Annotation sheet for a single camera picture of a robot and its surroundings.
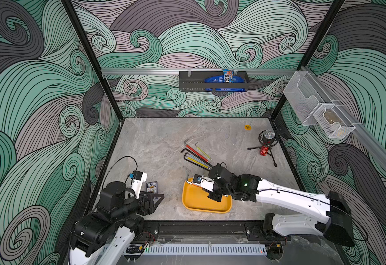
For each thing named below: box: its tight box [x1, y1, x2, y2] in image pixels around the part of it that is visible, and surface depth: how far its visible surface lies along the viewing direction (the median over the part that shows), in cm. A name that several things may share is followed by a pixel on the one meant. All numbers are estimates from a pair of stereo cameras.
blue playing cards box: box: [146, 181, 158, 194], surface depth 87 cm
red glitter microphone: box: [259, 129, 276, 157], surface depth 83 cm
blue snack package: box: [204, 69, 248, 92], surface depth 93 cm
